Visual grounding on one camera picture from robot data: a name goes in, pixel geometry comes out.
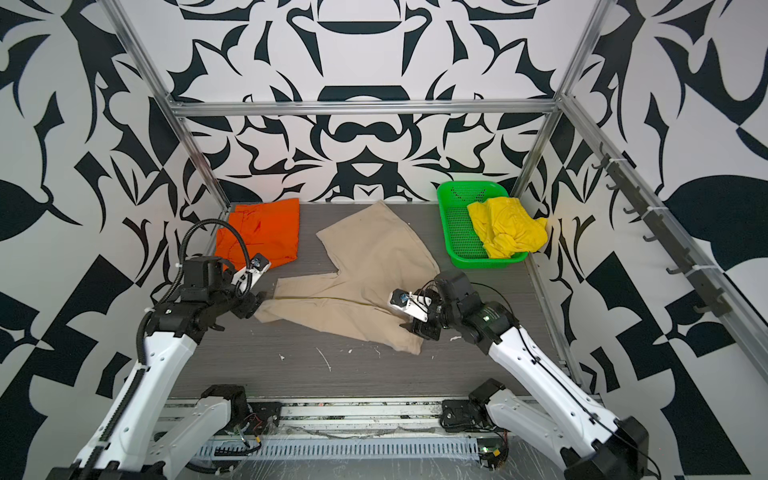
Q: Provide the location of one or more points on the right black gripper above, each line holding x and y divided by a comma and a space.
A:
425, 329

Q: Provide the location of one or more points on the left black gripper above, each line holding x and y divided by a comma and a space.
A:
247, 303

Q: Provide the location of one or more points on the orange shorts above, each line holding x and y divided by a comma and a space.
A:
270, 229

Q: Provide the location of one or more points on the beige shorts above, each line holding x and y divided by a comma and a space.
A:
375, 252

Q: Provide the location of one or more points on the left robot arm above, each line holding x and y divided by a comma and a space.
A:
125, 445

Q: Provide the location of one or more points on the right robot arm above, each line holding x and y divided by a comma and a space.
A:
582, 437

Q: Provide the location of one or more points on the yellow shorts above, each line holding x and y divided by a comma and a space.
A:
505, 228

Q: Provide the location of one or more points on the green plastic basket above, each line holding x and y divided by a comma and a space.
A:
462, 243

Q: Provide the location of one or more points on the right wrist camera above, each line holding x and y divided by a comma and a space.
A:
412, 304

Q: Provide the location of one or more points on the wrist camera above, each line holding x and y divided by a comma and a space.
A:
412, 304
246, 278

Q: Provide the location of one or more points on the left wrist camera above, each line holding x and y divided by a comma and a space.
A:
246, 278

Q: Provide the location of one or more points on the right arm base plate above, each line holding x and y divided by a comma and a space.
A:
459, 416

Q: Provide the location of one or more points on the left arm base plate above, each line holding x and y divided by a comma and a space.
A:
262, 417

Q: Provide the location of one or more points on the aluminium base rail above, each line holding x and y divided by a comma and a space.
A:
345, 417

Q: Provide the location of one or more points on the white cable duct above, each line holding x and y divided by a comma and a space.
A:
460, 448

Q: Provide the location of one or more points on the aluminium frame crossbar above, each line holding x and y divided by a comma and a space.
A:
187, 109

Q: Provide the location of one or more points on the left aluminium frame post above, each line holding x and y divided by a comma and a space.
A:
130, 40

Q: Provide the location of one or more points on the aluminium frame post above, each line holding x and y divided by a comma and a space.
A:
130, 40
585, 46

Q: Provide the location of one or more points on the right aluminium frame post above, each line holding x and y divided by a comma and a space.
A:
585, 46

